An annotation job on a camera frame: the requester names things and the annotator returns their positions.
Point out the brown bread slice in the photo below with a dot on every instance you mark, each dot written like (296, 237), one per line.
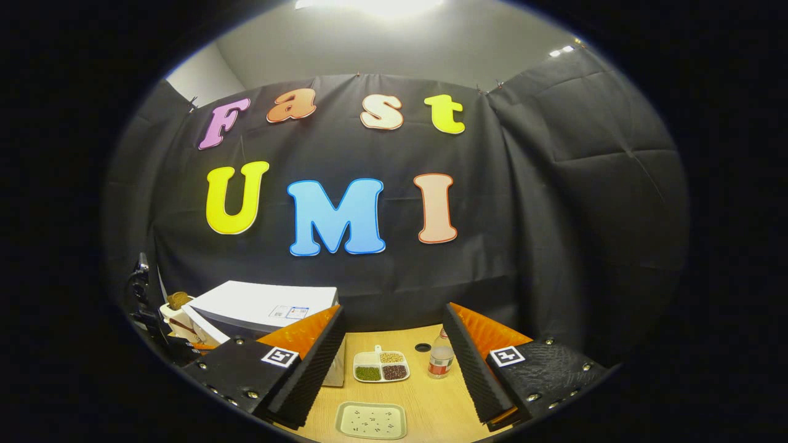
(179, 299)

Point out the pale green rectangular plate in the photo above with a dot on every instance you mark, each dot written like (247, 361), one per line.
(370, 421)

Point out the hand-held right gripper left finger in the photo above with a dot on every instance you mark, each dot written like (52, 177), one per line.
(317, 369)

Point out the white divided dish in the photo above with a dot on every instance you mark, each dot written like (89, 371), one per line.
(368, 358)

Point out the white toaster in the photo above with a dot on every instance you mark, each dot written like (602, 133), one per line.
(175, 320)

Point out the green mung beans heap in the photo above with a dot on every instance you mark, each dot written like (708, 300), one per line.
(367, 373)

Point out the large ceiling light panel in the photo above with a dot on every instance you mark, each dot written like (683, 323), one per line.
(369, 5)

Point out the small ceiling light panel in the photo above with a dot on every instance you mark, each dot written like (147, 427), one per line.
(563, 51)

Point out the dark red beans heap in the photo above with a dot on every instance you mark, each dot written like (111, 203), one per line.
(394, 371)

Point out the black backdrop cloth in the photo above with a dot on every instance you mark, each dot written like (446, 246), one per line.
(554, 203)

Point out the clear bottle with red label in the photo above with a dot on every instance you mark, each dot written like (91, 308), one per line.
(441, 360)

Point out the yellow soybeans heap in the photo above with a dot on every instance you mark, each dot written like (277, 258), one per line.
(391, 357)

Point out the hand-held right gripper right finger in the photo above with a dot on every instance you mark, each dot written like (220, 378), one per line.
(471, 363)

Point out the white microwave oven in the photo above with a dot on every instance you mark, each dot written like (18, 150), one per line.
(258, 301)

